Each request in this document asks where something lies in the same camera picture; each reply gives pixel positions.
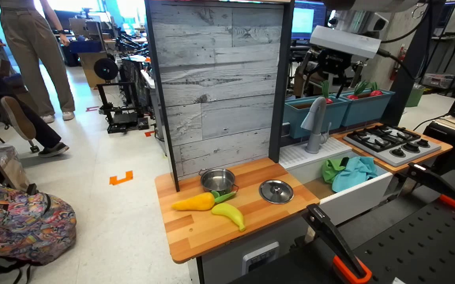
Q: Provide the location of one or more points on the grey toy faucet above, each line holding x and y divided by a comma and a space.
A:
313, 123

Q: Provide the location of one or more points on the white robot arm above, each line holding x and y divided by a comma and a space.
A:
359, 24

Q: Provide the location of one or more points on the small steel pot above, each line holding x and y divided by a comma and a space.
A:
220, 180

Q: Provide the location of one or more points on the wooden toy kitchen counter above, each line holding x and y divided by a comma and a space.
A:
198, 234

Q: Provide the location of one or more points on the yellow toy pepper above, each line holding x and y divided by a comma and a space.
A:
201, 202

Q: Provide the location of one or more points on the yellow toy banana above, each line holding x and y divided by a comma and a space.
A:
231, 213

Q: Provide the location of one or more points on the round steel pot lid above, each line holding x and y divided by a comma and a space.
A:
275, 191

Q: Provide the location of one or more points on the grey wood-pattern back panel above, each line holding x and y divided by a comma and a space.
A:
219, 69

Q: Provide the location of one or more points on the green cloth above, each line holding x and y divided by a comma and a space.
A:
332, 167

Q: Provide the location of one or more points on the black 3D printer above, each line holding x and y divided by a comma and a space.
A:
128, 115

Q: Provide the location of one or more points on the red toy radish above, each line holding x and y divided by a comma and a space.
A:
326, 88
365, 88

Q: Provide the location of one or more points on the light blue cloth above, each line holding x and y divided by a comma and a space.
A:
358, 170

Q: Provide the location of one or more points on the white toy sink basin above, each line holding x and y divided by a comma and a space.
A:
339, 205

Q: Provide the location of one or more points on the computer monitor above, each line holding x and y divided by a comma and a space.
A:
305, 17

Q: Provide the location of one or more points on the grey toy stove top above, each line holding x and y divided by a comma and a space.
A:
391, 144

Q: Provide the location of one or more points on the black pegboard table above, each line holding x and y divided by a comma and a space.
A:
410, 240

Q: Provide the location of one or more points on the colourful patterned backpack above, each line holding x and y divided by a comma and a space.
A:
35, 227

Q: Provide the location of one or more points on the standing person khaki trousers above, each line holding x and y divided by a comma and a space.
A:
34, 39

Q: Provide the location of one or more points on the seated person dark trousers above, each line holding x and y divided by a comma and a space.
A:
29, 123

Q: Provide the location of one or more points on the black clamp orange handle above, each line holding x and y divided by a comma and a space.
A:
435, 181
345, 262

